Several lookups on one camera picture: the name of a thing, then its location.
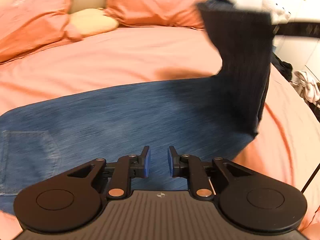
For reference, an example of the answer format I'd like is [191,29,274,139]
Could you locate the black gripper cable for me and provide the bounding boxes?
[301,162,320,194]

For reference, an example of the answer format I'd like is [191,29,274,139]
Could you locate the right orange pillow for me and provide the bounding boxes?
[105,0,206,30]

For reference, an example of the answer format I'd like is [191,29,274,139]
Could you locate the blue denim jeans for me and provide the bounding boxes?
[1,0,272,213]

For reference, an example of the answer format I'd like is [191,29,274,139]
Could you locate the yellow small pillow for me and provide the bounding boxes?
[70,8,119,37]

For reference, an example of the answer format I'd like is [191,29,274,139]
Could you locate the white patterned cloth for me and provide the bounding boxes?
[291,70,319,105]

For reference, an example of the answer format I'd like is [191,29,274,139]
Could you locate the left orange pillow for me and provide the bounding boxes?
[1,0,82,62]

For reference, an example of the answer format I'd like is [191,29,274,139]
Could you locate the dark clothes pile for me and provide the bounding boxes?
[271,53,293,82]

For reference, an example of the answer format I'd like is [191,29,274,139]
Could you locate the orange bed sheet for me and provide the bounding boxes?
[1,27,319,239]

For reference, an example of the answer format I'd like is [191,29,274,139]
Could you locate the orange pillow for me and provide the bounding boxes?
[1,0,82,62]
[105,0,206,30]

